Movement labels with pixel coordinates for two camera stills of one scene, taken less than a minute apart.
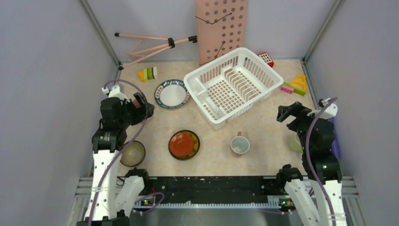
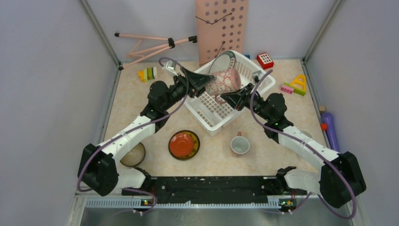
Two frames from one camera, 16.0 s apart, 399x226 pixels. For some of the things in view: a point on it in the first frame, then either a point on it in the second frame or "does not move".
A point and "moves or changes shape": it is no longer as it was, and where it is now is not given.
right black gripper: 297,109 -> 239,99
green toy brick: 299,91 does not move
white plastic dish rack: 228,86 moves or changes shape
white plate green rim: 171,93 moves or changes shape
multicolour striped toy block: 148,73 does not move
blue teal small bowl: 133,154 does not move
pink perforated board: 221,28 does not move
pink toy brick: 287,89 does not move
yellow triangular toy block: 299,82 does not move
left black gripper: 140,112 -> 199,81
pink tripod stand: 171,42 does not move
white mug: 240,144 does not move
